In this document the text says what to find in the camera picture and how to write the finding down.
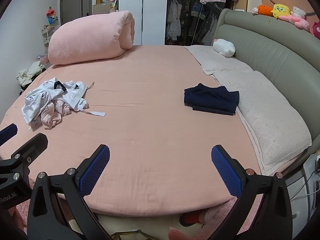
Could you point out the yellow square plush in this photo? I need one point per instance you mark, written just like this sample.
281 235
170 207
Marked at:
281 10

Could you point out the white shirt navy collar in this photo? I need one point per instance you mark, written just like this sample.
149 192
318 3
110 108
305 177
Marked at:
47 92

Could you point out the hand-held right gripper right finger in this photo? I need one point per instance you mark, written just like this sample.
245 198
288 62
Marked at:
226 173

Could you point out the pile of pale clothes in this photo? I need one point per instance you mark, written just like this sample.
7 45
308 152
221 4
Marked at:
28 73

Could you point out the magenta bear plush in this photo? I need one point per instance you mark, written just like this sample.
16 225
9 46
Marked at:
316 27

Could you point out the small white cloth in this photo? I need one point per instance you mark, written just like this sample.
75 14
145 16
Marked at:
223 47

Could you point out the folded navy garment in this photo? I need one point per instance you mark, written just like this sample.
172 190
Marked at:
212 97

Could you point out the beige cabinet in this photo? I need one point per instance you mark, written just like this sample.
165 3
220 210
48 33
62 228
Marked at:
103 8

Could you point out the red hat plush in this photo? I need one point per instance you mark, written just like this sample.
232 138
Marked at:
51 15

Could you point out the orange carrot plush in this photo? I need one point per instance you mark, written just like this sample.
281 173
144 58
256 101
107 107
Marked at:
265 9

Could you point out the grey-green sofa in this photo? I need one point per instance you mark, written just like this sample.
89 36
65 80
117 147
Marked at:
262 45

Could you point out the red slipper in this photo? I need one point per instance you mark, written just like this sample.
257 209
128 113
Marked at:
188 217

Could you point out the small white plush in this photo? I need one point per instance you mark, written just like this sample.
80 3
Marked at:
254 10

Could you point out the pink fluffy rug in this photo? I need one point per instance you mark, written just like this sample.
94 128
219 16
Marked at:
220 212

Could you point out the white storage rack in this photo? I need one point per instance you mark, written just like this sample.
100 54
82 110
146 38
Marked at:
47 38

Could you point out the pink cartoon print pants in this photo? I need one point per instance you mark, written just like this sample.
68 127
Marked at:
51 117

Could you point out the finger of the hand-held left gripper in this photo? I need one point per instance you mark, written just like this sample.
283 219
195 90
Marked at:
8 131
32 144

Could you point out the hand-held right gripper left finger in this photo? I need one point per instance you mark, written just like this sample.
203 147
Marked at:
96 170

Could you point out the grey door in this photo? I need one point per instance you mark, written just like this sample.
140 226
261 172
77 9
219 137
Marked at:
75 2

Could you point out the white nightstand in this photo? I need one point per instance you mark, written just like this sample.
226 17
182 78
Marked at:
298 192

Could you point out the pink long plush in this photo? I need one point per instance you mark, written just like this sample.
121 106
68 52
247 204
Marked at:
296 21

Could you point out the white cat plush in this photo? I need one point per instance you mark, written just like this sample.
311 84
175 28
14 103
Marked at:
298 11

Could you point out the round bed pink sheet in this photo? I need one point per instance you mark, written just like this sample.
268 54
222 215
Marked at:
150 110

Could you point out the glass door wardrobe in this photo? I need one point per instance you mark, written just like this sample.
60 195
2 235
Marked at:
185 17

